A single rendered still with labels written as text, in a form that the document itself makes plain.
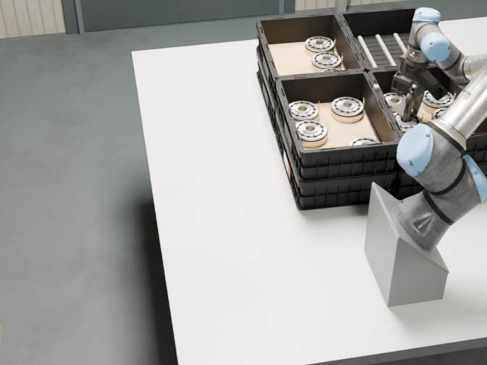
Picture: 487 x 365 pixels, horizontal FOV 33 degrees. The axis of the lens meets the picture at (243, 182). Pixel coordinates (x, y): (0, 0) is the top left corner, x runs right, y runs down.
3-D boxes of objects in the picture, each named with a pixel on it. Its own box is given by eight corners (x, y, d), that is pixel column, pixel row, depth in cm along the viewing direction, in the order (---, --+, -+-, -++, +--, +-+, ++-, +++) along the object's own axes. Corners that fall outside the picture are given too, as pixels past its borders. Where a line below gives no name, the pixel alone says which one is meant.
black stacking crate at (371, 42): (449, 93, 276) (454, 64, 269) (364, 101, 273) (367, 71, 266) (413, 35, 306) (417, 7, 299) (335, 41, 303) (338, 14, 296)
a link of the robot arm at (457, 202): (462, 230, 209) (505, 197, 204) (430, 202, 204) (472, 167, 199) (449, 203, 219) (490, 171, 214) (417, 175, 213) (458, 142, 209)
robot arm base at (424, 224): (440, 258, 215) (469, 235, 211) (408, 239, 205) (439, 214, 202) (416, 216, 225) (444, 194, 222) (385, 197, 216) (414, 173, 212)
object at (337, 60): (343, 67, 280) (343, 66, 280) (314, 69, 280) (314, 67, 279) (338, 52, 288) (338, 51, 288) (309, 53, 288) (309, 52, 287)
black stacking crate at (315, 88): (398, 175, 242) (402, 145, 235) (299, 185, 239) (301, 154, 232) (363, 101, 272) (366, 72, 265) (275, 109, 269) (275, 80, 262)
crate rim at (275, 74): (365, 76, 267) (366, 70, 265) (275, 84, 263) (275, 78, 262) (336, 18, 297) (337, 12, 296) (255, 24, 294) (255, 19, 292)
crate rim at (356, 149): (402, 150, 236) (403, 143, 234) (300, 160, 233) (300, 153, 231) (366, 76, 267) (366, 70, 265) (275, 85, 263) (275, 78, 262)
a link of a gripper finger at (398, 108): (390, 119, 259) (398, 92, 255) (407, 126, 256) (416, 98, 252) (386, 121, 256) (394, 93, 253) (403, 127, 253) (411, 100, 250)
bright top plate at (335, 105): (367, 114, 259) (367, 111, 259) (337, 118, 257) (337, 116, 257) (356, 96, 267) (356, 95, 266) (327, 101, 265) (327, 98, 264)
